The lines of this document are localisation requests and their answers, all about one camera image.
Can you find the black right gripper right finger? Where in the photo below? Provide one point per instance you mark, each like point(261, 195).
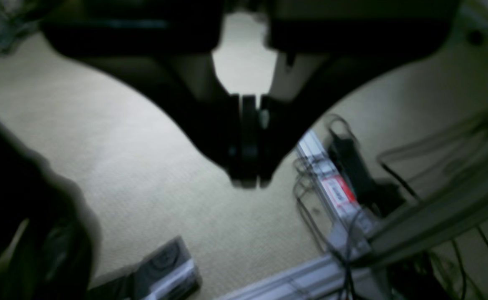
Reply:
point(327, 49)

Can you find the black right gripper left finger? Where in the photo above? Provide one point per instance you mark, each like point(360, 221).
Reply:
point(161, 49)

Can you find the red white name sticker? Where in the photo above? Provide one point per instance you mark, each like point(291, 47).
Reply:
point(340, 194)

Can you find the black power adapter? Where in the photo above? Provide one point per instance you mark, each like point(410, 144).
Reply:
point(381, 195)

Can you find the aluminium table leg profile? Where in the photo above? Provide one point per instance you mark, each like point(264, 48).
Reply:
point(414, 228)

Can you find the black foot pedal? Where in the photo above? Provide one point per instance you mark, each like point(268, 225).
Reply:
point(168, 273)

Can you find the dark trouser leg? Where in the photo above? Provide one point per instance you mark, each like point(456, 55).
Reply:
point(48, 234)

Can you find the aluminium frame rail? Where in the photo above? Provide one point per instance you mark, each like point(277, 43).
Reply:
point(316, 279)

